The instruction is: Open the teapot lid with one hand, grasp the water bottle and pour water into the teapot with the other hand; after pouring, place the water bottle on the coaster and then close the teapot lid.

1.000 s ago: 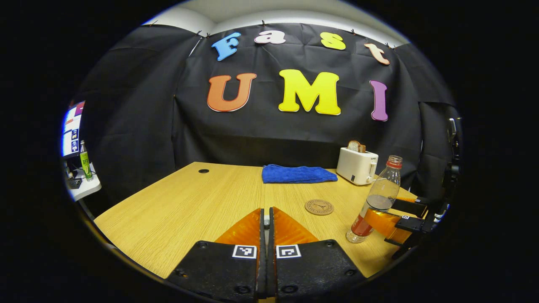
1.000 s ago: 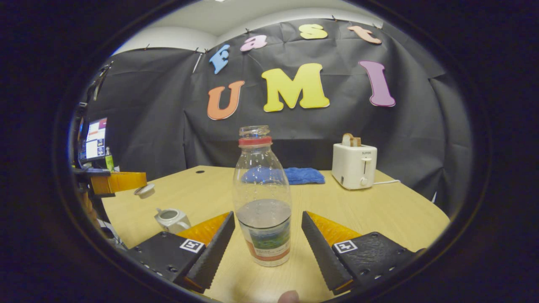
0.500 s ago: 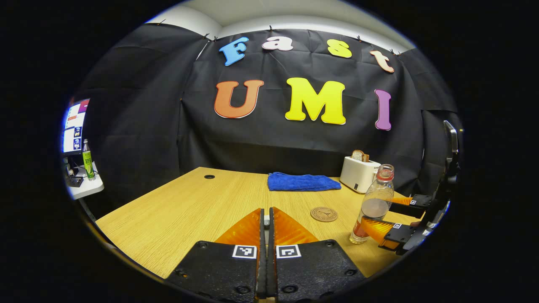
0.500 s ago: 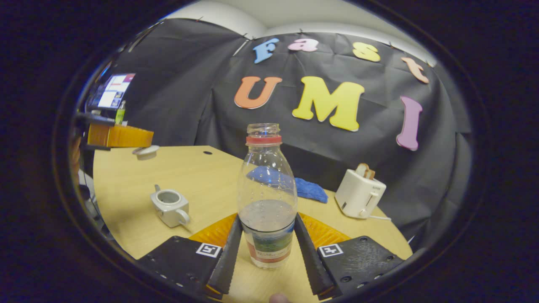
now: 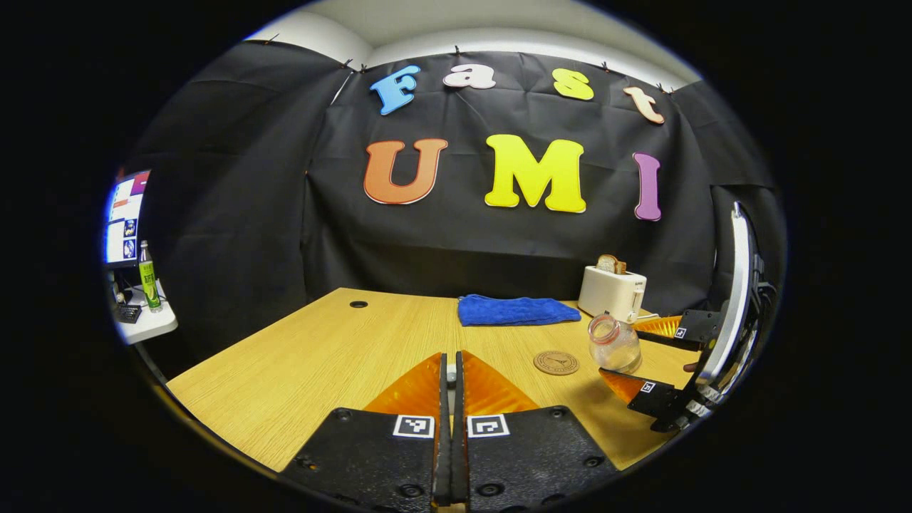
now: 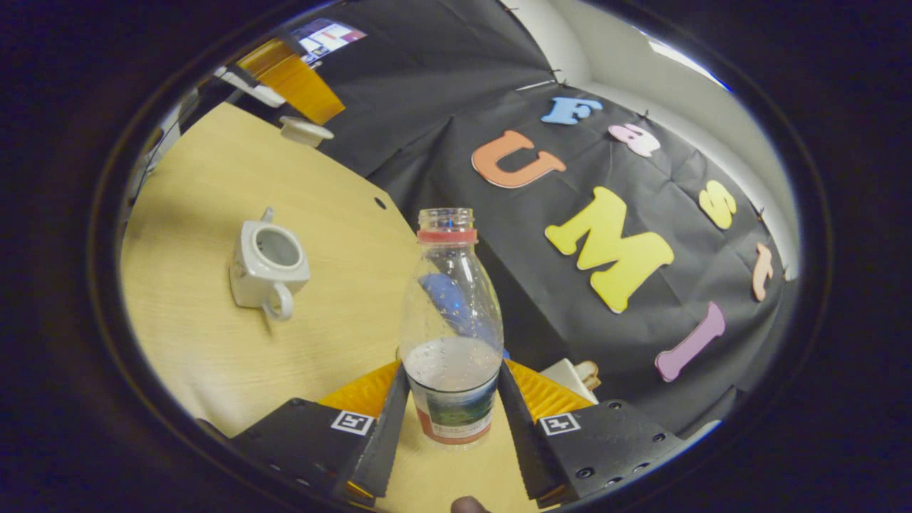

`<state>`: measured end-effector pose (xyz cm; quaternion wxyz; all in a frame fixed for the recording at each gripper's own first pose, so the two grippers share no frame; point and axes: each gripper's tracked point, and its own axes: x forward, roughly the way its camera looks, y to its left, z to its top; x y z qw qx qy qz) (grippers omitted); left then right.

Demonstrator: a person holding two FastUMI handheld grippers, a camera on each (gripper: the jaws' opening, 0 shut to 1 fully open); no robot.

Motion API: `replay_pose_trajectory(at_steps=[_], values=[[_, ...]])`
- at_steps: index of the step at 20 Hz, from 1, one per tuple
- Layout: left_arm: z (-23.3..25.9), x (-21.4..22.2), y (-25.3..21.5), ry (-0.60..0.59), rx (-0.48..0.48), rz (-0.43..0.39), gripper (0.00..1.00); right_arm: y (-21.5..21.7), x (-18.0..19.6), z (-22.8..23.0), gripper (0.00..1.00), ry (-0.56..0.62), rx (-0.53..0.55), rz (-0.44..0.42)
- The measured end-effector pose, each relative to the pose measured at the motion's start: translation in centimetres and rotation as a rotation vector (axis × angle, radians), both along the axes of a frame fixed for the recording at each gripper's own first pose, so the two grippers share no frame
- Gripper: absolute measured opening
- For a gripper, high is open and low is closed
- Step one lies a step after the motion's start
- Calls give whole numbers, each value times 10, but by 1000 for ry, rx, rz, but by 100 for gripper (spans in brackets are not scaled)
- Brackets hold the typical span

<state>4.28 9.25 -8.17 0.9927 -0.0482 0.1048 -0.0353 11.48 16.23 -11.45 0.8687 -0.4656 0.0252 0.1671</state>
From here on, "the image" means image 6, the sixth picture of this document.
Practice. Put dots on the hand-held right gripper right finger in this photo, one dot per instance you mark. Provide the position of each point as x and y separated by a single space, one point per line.
520 442

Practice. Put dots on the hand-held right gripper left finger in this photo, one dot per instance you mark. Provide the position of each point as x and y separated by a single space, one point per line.
388 442

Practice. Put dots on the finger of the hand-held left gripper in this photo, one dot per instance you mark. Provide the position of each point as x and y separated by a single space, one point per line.
299 82

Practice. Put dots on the clear plastic water bottle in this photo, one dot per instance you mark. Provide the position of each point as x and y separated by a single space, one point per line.
452 370

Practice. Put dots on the white square teacup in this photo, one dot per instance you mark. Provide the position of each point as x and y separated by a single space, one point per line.
249 278

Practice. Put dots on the white side shelf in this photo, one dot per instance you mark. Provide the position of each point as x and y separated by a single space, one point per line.
253 89

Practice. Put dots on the computer monitor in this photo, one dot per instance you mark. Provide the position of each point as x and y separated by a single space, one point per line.
329 37

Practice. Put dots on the white toaster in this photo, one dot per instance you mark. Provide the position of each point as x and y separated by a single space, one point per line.
563 377

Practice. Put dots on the pale bread slice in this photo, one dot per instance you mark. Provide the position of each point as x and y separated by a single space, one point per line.
588 374

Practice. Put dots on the ceiling light panel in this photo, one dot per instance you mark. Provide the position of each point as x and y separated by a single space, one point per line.
684 63

